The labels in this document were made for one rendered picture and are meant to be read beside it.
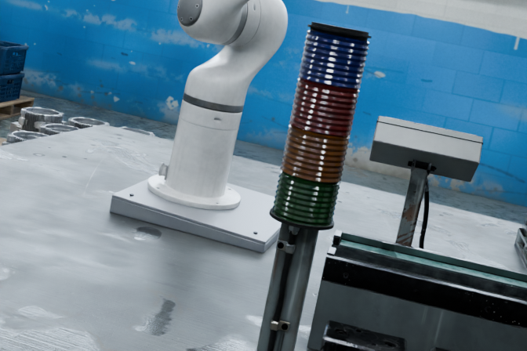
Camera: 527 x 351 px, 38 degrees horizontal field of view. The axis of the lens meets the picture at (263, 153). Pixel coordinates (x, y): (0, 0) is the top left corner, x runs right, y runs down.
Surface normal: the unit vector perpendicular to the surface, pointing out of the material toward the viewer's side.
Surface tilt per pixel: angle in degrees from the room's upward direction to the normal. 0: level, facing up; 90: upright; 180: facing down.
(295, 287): 90
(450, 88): 90
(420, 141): 52
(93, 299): 0
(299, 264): 90
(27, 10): 90
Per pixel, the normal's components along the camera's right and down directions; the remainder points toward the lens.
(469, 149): -0.04, -0.47
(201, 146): -0.04, 0.21
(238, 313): 0.18, -0.97
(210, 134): 0.16, 0.25
